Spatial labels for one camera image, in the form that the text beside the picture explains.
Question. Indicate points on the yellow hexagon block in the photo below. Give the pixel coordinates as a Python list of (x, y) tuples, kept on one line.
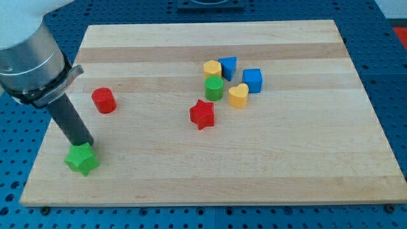
[(212, 68)]

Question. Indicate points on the blue cube block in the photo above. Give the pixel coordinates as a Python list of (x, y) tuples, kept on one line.
[(253, 79)]

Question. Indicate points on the red object at edge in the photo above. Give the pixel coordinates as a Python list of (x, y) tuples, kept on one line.
[(401, 33)]

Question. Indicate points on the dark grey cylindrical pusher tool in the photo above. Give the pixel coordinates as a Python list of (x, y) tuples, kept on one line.
[(69, 121)]

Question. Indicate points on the green star block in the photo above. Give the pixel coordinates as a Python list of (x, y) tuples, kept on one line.
[(81, 158)]

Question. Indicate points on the red star block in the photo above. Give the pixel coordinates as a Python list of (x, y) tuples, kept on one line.
[(202, 114)]

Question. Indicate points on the light wooden board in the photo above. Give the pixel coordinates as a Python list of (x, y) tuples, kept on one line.
[(310, 137)]

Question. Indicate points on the blue triangle block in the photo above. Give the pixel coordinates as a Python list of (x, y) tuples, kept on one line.
[(228, 66)]

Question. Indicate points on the red cylinder block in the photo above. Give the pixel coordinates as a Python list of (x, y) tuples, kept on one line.
[(104, 100)]

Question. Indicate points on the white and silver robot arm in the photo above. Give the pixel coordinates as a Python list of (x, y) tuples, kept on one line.
[(34, 70)]

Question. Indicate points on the green cylinder block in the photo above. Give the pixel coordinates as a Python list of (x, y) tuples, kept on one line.
[(213, 87)]

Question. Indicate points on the yellow heart block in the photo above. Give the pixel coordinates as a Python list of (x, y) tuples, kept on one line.
[(238, 96)]

